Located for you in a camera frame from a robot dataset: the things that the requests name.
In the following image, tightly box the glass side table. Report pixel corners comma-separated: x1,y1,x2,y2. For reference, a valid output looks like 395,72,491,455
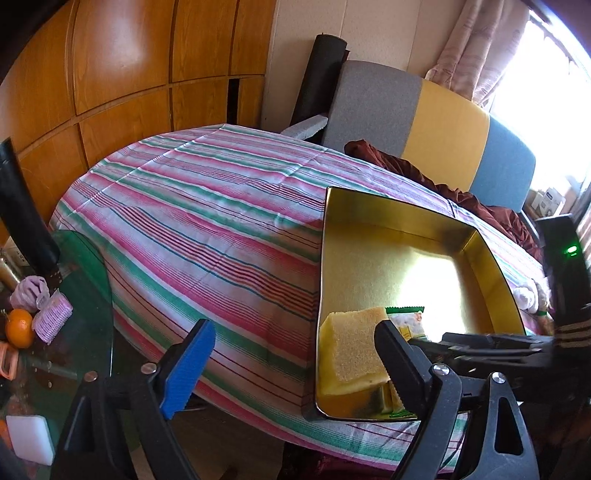
1,230,113,444

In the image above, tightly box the wooden wardrobe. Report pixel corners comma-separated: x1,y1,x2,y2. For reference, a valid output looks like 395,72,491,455
1,0,276,219

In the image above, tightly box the yellow sponge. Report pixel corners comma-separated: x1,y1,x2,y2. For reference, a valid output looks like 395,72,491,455
318,307,390,396

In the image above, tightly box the orange fruit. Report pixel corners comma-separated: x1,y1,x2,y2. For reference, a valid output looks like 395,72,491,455
5,309,34,349

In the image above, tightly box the maroon blanket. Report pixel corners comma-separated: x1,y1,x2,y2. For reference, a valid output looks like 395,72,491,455
345,140,543,263

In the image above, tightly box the green snack packet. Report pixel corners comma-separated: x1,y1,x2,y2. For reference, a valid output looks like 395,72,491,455
386,306,426,340

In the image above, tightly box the striped bed sheet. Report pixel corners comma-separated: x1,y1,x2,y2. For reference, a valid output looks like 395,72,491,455
51,124,544,470

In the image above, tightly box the grey yellow blue headboard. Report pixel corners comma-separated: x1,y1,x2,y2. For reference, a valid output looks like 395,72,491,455
280,59,538,214

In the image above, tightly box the white foam block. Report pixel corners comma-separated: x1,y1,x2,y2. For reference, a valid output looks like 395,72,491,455
6,415,55,466

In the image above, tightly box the gold metal tin box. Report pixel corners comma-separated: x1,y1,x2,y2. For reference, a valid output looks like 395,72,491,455
300,186,528,422

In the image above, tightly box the black rolled mat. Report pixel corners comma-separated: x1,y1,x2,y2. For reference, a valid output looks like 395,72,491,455
290,34,349,126

